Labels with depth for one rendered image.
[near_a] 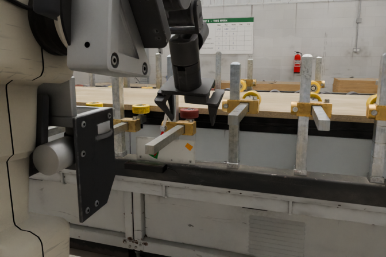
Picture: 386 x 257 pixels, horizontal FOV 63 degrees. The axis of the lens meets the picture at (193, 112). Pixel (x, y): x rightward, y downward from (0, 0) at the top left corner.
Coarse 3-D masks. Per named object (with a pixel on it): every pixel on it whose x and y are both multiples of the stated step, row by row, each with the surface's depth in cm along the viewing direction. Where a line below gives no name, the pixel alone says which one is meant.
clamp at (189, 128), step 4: (180, 120) 129; (184, 120) 129; (188, 120) 129; (168, 124) 127; (172, 124) 126; (176, 124) 126; (180, 124) 125; (184, 124) 125; (188, 124) 124; (192, 124) 124; (168, 128) 127; (184, 128) 125; (188, 128) 125; (192, 128) 124; (164, 132) 129; (184, 132) 125; (188, 132) 125; (192, 132) 125
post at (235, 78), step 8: (232, 64) 116; (240, 64) 117; (232, 72) 117; (240, 72) 118; (232, 80) 117; (240, 80) 119; (232, 88) 118; (240, 88) 120; (232, 96) 118; (232, 128) 120; (232, 136) 121; (232, 144) 121; (232, 152) 122; (232, 160) 123
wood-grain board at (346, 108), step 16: (80, 96) 183; (96, 96) 183; (128, 96) 183; (144, 96) 183; (224, 96) 183; (240, 96) 183; (272, 96) 183; (288, 96) 183; (320, 96) 183; (336, 96) 183; (352, 96) 183; (368, 96) 183; (208, 112) 142; (224, 112) 140; (272, 112) 134; (288, 112) 132; (336, 112) 131; (352, 112) 131
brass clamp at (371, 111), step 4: (368, 104) 107; (372, 104) 106; (376, 104) 106; (368, 108) 106; (372, 108) 105; (376, 108) 104; (380, 108) 104; (384, 108) 104; (368, 112) 106; (372, 112) 104; (376, 112) 104; (380, 112) 104; (384, 112) 104; (368, 116) 106; (372, 116) 105; (376, 116) 105; (380, 116) 104; (384, 116) 104
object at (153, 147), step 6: (180, 126) 123; (168, 132) 114; (174, 132) 114; (180, 132) 121; (156, 138) 105; (162, 138) 105; (168, 138) 109; (174, 138) 114; (150, 144) 98; (156, 144) 99; (162, 144) 103; (150, 150) 97; (156, 150) 99
